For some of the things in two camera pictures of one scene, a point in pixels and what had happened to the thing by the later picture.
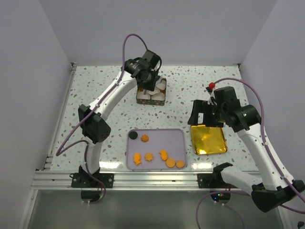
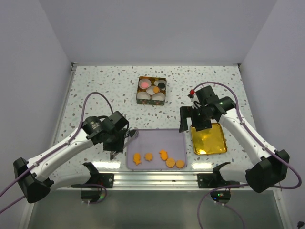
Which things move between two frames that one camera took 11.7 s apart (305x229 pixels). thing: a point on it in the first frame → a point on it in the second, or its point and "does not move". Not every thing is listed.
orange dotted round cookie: [170, 162] does not move
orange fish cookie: [137, 158] does not move
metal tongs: [158, 79] → [129, 133]
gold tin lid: [208, 140] does not move
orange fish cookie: [163, 154] does not move
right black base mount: [214, 180] does not move
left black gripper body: [150, 83] → [116, 142]
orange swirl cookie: [144, 138] → [156, 89]
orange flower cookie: [148, 156] does not move
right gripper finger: [198, 108] → [185, 112]
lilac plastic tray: [154, 149] does not move
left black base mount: [83, 179] does not move
